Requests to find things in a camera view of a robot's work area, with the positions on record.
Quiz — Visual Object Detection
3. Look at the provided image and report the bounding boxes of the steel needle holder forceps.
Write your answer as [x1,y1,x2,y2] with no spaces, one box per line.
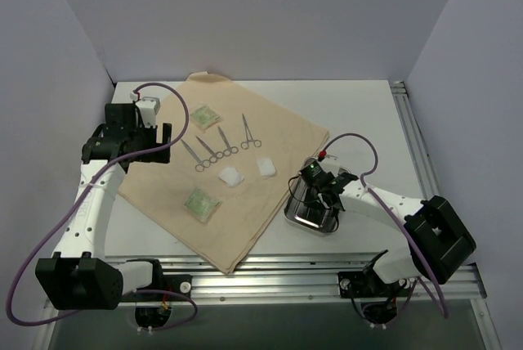
[240,114,262,150]

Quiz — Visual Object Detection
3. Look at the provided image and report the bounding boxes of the steel scissors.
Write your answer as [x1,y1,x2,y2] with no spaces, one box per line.
[181,140,211,173]
[196,137,224,164]
[217,127,239,157]

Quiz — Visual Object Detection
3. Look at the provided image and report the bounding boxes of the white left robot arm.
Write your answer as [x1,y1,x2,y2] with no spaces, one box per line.
[35,97,172,311]

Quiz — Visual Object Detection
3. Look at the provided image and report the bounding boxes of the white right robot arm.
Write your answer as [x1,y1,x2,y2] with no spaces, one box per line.
[299,161,476,295]

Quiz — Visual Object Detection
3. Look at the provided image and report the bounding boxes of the steel instrument tray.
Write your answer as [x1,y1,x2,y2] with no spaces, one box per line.
[284,157,358,235]

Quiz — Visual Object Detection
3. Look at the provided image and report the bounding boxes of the right white gauze pad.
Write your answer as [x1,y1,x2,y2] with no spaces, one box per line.
[257,157,277,178]

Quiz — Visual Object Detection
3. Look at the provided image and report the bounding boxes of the white gauze pad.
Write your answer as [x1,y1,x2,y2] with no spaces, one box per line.
[218,167,244,188]
[257,157,277,178]

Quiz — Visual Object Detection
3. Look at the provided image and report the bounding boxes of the upper green gauze packet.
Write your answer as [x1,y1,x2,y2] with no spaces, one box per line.
[190,105,221,130]

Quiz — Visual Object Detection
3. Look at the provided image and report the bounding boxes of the green gauze packet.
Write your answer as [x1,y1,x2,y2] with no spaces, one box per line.
[183,187,221,223]
[190,105,221,130]

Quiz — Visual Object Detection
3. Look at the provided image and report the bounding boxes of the beige cloth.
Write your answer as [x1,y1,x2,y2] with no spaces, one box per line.
[119,72,329,274]

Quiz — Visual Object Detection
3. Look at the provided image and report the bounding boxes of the left white gauze pad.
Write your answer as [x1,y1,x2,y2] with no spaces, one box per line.
[218,167,244,188]

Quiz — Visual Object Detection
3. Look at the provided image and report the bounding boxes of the lower green gauze packet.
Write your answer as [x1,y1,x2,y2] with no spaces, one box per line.
[183,187,221,223]

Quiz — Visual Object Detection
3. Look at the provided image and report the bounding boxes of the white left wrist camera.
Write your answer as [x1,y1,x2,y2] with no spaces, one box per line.
[130,92,161,128]

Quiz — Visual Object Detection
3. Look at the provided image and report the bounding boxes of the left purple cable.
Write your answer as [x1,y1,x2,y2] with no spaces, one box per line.
[7,82,199,331]

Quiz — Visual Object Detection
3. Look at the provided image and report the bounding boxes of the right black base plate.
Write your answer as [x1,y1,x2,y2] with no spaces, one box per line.
[337,270,409,298]

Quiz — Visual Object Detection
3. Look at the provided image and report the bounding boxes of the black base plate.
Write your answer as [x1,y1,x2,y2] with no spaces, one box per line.
[337,270,409,298]
[121,273,193,303]

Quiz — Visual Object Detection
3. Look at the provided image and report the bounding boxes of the aluminium rail frame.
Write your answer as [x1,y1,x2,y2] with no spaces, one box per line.
[43,80,487,310]

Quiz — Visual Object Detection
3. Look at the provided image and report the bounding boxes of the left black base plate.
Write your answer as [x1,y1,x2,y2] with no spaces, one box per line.
[121,273,193,303]

